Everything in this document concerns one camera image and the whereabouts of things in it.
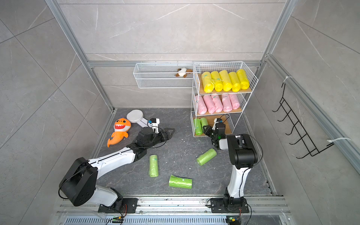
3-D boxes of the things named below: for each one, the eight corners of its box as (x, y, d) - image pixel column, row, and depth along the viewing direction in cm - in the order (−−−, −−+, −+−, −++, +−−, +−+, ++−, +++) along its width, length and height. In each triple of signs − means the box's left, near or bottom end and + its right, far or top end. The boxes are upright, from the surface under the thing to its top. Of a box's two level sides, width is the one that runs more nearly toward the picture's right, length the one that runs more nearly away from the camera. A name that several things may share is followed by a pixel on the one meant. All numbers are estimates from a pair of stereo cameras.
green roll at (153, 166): (150, 177, 85) (149, 175, 82) (150, 157, 94) (149, 154, 90) (158, 176, 86) (157, 174, 82) (158, 156, 94) (157, 153, 91)
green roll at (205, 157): (200, 166, 89) (201, 164, 86) (195, 160, 92) (196, 157, 89) (216, 155, 94) (217, 152, 91) (211, 150, 97) (212, 147, 94)
